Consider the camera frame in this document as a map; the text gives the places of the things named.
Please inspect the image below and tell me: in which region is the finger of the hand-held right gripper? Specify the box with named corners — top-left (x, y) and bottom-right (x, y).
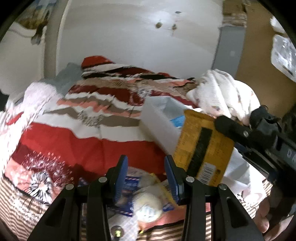
top-left (215, 115), bottom-right (255, 149)

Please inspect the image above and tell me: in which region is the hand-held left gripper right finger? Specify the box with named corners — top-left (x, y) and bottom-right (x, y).
top-left (164, 156), bottom-right (265, 241)

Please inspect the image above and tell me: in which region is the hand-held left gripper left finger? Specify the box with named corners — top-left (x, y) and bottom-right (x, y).
top-left (26, 156), bottom-right (129, 241)

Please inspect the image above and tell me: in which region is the blue snack packet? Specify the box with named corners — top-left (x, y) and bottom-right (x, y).
top-left (79, 175), bottom-right (142, 218)

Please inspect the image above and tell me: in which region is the clear bread packet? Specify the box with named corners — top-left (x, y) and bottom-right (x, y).
top-left (132, 173), bottom-right (176, 230)

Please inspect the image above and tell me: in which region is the yellow box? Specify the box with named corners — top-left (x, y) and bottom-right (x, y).
top-left (172, 110), bottom-right (236, 186)

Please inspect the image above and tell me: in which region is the white storage box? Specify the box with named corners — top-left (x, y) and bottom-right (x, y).
top-left (139, 97), bottom-right (193, 155)

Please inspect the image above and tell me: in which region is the person's right hand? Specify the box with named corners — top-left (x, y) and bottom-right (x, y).
top-left (254, 199), bottom-right (290, 241)

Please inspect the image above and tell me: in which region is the dark cloth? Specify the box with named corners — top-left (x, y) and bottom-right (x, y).
top-left (249, 105), bottom-right (286, 133)

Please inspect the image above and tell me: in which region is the white printed cloth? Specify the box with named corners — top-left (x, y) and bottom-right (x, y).
top-left (187, 69), bottom-right (261, 124)

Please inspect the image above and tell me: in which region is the white plastic bag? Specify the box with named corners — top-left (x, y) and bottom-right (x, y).
top-left (221, 146), bottom-right (251, 194)

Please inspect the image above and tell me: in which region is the grey snack packet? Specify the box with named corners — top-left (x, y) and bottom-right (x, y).
top-left (107, 214), bottom-right (140, 241)

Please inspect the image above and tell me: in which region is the blue pink packet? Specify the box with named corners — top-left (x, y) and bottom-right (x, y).
top-left (171, 116), bottom-right (186, 128)

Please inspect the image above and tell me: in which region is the red striped printed blanket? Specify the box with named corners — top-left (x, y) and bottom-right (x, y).
top-left (0, 55), bottom-right (273, 241)

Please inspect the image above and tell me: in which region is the grey panel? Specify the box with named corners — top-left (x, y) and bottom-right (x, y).
top-left (212, 25), bottom-right (246, 78)

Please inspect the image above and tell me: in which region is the clear plastic bag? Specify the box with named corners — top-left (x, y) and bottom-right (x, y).
top-left (269, 16), bottom-right (296, 82)

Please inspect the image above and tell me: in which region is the grey pillow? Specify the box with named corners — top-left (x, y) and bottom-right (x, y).
top-left (55, 62), bottom-right (84, 94)

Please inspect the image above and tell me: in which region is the white fluffy blanket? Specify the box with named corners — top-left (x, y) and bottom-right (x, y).
top-left (0, 82), bottom-right (59, 167)

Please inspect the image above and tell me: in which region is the white headboard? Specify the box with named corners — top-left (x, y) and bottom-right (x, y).
top-left (0, 23), bottom-right (48, 95)

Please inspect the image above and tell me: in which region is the wall poster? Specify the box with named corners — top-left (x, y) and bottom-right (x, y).
top-left (17, 0), bottom-right (59, 32)

